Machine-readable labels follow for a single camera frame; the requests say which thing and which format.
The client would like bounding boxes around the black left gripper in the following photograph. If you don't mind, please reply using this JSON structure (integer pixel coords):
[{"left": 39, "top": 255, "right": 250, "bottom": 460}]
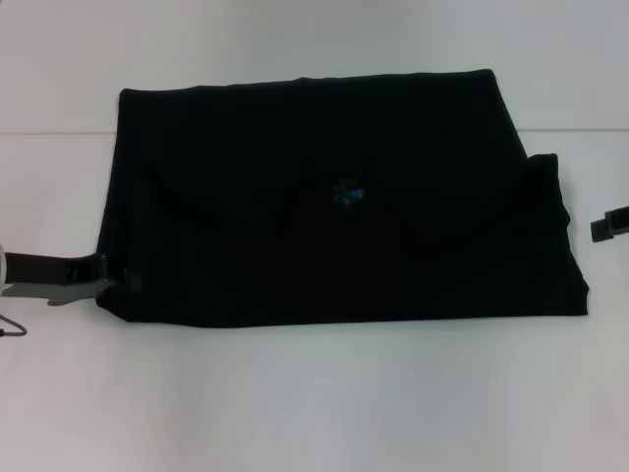
[{"left": 0, "top": 250, "right": 143, "bottom": 308}]

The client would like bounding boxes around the thin dark cable brown sleeve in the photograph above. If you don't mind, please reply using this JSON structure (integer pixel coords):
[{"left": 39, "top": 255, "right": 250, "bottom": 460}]
[{"left": 0, "top": 313, "right": 29, "bottom": 339}]

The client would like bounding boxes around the black t-shirt with FREE print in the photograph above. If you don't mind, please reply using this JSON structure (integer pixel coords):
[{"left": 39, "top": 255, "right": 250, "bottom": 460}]
[{"left": 95, "top": 68, "right": 591, "bottom": 330}]

